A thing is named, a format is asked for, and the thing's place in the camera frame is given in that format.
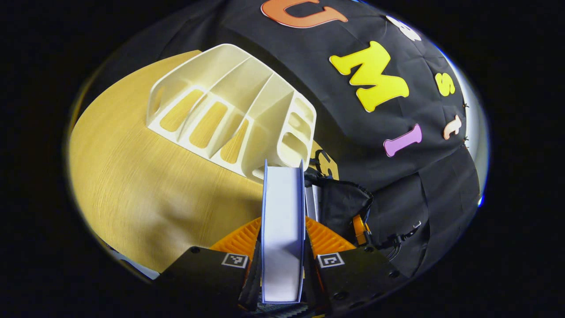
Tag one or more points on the grey-blue book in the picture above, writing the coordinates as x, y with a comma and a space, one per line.
282, 229

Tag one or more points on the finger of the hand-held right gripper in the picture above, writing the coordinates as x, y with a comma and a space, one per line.
359, 229

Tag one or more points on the black backdrop cloth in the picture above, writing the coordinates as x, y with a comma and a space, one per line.
309, 66

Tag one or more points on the blue schoolbag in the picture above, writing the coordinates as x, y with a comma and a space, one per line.
342, 201

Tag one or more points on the white plastic bookshelf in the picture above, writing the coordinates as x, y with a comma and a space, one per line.
247, 88

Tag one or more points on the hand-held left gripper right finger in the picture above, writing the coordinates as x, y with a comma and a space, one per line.
357, 278

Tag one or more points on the white book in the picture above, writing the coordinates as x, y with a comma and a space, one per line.
312, 201

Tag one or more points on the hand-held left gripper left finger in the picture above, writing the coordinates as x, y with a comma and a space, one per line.
207, 278

